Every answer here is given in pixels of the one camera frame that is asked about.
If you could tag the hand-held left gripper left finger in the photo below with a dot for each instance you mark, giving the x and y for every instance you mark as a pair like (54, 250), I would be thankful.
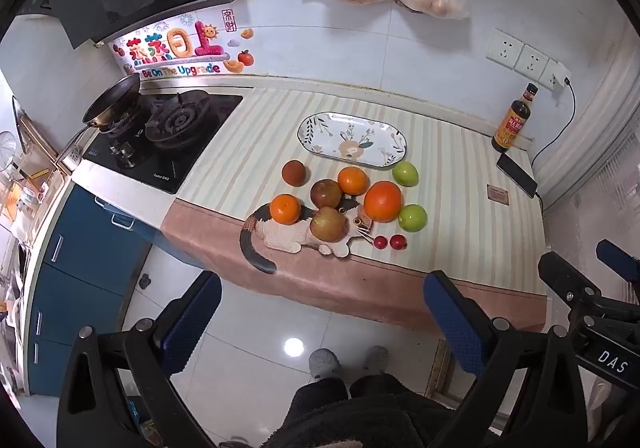
(192, 323)

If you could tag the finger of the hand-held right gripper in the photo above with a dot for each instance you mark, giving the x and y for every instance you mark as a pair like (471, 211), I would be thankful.
(565, 273)
(617, 255)

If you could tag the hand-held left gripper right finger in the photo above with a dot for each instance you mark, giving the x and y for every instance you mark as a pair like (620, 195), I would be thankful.
(450, 318)

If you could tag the red cherry tomato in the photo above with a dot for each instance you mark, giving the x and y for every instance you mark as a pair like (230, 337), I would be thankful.
(398, 242)
(380, 242)

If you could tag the large orange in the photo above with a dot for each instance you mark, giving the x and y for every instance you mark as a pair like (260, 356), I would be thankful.
(383, 201)

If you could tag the small orange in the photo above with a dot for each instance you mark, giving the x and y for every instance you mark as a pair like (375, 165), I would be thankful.
(285, 209)
(353, 180)

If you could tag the red green apple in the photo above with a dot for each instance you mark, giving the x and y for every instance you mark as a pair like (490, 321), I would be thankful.
(326, 193)
(328, 224)

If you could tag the dark red round fruit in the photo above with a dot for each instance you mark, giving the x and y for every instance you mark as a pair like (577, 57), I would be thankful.
(295, 173)

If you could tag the floral oval ceramic plate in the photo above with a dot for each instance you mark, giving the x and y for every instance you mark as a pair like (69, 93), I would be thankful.
(350, 138)

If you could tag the person's right forearm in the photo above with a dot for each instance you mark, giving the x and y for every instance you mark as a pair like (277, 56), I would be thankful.
(600, 398)

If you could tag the small dark object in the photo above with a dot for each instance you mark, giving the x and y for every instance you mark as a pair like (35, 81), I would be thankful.
(145, 281)

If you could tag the grey fuzzy slipper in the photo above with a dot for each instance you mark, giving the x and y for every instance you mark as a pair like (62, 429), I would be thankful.
(376, 359)
(325, 363)

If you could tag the striped cat print table mat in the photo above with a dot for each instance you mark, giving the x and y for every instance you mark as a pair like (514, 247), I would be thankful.
(475, 228)

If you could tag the small brown card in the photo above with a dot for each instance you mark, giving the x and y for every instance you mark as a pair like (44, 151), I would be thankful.
(498, 194)

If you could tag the black smartphone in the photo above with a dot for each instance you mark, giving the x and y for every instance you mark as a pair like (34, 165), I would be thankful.
(517, 173)

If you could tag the blue kitchen cabinet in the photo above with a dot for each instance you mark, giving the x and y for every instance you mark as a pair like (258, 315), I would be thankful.
(85, 253)

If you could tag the person's legs and slippers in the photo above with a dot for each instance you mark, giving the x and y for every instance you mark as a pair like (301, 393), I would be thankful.
(360, 413)

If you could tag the dark sauce bottle yellow label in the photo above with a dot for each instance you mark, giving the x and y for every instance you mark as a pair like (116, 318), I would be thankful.
(512, 120)

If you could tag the black gas stove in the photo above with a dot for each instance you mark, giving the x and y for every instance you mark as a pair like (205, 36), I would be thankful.
(195, 148)

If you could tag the white charger plug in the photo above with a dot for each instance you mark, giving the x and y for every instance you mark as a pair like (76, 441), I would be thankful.
(565, 77)

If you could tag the black frying pan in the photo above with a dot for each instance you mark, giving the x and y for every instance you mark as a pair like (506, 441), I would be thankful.
(112, 100)

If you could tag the white wall socket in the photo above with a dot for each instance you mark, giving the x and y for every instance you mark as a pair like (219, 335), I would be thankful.
(549, 75)
(505, 48)
(532, 60)

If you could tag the colourful wall sticker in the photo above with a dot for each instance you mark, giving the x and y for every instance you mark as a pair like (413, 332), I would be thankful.
(175, 50)

